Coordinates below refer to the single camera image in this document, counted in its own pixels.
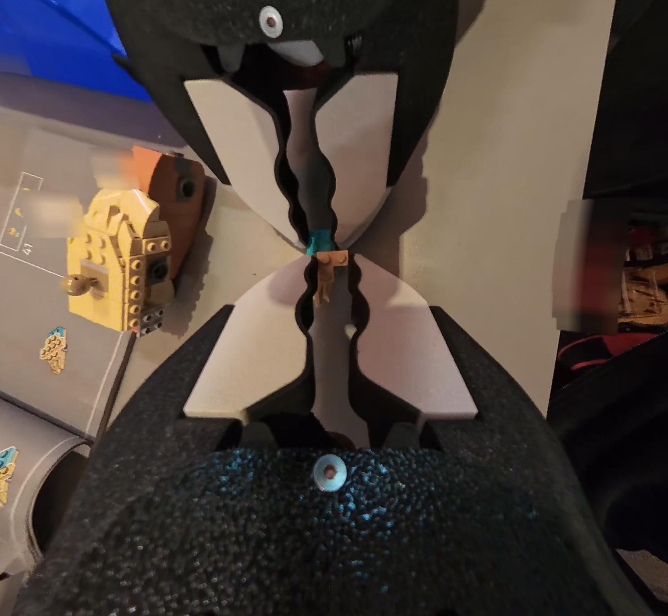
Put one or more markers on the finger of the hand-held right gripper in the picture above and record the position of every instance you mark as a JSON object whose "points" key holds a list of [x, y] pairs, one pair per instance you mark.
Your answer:
{"points": [[360, 146], [240, 141]]}

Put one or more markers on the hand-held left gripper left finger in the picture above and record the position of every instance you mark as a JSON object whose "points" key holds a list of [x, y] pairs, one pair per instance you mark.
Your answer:
{"points": [[250, 355]]}

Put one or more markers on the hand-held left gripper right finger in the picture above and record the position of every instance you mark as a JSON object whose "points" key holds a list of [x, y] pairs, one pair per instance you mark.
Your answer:
{"points": [[412, 355]]}

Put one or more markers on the teal toy brick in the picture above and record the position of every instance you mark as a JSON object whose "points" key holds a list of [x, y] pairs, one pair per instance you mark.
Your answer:
{"points": [[319, 244]]}

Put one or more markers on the tan claw toy plate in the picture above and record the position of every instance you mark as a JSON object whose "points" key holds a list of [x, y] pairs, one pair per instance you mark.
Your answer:
{"points": [[333, 258]]}

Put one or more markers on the light grey desk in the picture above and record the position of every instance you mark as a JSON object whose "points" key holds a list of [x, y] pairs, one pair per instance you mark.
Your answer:
{"points": [[496, 130]]}

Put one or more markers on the blue plastic bin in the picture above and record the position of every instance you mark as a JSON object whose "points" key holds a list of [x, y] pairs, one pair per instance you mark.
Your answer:
{"points": [[52, 26]]}

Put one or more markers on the tan and brown brick model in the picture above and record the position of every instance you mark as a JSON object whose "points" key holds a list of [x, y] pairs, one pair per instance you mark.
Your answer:
{"points": [[109, 261]]}

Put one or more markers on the grey building instruction booklet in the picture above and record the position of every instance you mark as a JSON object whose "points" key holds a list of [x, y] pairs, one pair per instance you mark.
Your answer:
{"points": [[31, 323]]}

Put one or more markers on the black bag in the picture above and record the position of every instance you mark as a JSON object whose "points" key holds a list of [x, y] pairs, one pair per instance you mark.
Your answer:
{"points": [[616, 443]]}

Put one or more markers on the colourful printed packaging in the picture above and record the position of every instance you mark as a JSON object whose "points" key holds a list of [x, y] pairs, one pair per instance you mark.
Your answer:
{"points": [[644, 287]]}

